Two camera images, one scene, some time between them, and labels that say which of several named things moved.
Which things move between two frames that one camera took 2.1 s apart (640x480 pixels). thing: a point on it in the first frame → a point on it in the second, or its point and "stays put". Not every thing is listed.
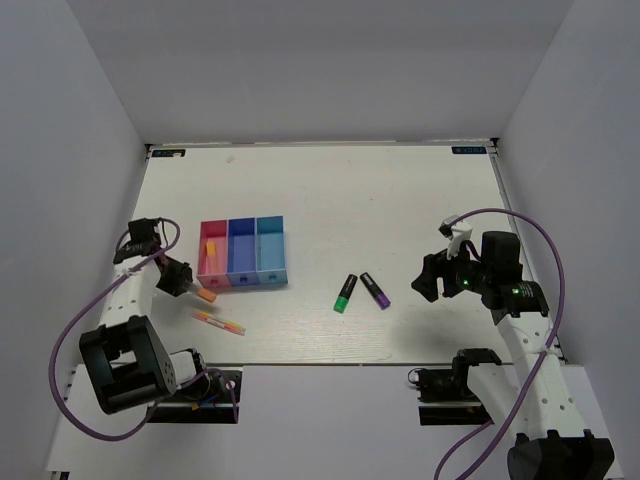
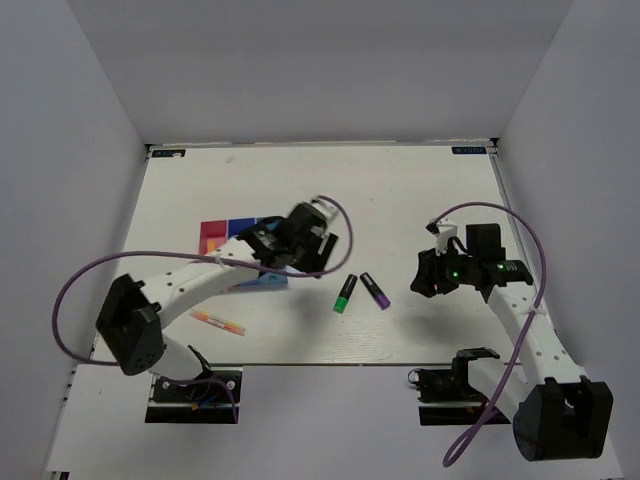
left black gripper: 182,272 → 321,257
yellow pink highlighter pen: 220,323 stays put
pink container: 212,254 stays put
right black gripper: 434,266 stays put
